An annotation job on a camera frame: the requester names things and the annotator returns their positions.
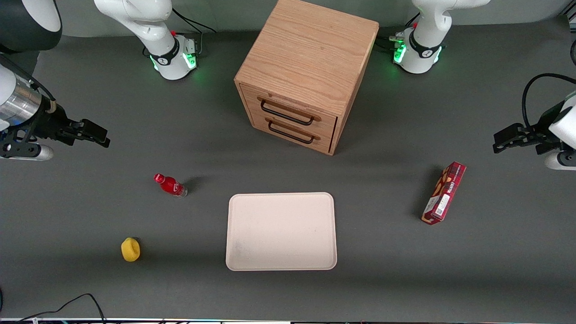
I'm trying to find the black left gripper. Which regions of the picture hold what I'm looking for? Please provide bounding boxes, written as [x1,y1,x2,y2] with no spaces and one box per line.
[492,104,566,156]

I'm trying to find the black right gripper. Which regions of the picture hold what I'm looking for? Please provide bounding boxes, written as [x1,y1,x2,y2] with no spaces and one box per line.
[32,104,111,149]

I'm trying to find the wooden drawer with black handle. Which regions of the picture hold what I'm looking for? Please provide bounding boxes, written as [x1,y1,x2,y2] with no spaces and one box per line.
[239,83,338,136]
[246,104,337,154]

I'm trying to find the oak wooden drawer cabinet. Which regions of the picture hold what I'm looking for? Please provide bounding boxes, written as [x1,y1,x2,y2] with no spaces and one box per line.
[234,0,380,157]

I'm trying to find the red snack box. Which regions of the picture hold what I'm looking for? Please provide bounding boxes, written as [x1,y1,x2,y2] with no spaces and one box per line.
[421,161,467,225]

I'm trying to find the small red soda bottle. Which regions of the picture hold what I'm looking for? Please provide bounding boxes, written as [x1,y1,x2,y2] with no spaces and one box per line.
[153,173,188,198]

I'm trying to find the yellow lemon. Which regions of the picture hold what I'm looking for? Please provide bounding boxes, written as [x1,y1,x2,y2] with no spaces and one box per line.
[121,237,141,262]

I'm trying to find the beige rectangular tray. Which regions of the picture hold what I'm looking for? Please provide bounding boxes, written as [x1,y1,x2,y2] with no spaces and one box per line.
[225,192,338,272]

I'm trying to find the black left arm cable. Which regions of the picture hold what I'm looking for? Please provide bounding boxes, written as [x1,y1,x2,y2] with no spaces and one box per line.
[522,73,576,132]

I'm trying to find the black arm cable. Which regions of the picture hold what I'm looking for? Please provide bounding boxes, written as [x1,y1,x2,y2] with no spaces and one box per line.
[0,54,57,113]
[522,73,576,132]

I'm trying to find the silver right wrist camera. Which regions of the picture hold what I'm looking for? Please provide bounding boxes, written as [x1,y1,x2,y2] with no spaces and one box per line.
[0,130,54,162]

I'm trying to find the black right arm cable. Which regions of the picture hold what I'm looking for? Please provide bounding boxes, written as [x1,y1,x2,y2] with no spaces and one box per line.
[0,54,57,113]

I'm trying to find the black right base cable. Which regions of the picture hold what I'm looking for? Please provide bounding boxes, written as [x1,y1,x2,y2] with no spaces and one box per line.
[172,8,217,57]

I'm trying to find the black left base cables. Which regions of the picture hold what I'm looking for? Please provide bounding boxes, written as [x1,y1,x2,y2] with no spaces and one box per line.
[375,13,421,54]

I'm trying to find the black cable at table edge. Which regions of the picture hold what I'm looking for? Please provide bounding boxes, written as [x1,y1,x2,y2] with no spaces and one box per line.
[0,293,107,324]

